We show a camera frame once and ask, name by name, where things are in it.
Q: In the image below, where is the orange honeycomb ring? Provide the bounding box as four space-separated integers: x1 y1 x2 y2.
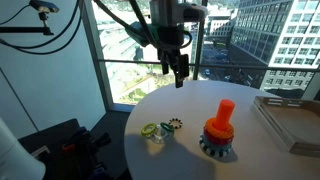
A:
204 117 235 140

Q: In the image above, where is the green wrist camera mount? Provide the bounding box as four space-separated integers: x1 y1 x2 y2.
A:
124 21 158 48

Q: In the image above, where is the large black white striped ring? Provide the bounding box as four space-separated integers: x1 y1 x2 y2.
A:
198 136 233 159

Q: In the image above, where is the white rounded object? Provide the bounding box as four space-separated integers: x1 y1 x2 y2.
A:
0 118 47 180

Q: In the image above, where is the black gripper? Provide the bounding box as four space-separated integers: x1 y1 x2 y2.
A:
156 25 190 89

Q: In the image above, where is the light blue ring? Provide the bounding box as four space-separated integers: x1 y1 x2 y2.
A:
200 133 233 152

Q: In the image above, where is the black blue tool pile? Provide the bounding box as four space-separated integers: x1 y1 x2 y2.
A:
61 125 113 180

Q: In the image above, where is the wooden tray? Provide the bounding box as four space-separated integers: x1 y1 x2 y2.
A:
251 95 320 158

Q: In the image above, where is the yellow green ring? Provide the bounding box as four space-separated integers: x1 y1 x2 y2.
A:
140 122 158 138

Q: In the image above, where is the dark window railing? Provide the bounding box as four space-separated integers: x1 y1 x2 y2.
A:
99 59 320 73

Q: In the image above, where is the red ring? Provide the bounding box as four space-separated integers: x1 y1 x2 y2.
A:
203 128 234 146

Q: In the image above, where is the grey blue stand camera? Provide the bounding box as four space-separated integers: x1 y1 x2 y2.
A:
29 0 60 14

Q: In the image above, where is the black cart top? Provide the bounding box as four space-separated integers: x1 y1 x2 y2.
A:
18 118 88 180

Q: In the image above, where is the dark green ring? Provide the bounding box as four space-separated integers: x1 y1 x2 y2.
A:
159 121 175 134

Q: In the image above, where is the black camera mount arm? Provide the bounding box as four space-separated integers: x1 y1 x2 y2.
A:
0 12 55 36

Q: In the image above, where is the black cable bundle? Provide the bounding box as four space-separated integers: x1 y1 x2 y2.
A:
0 0 194 56

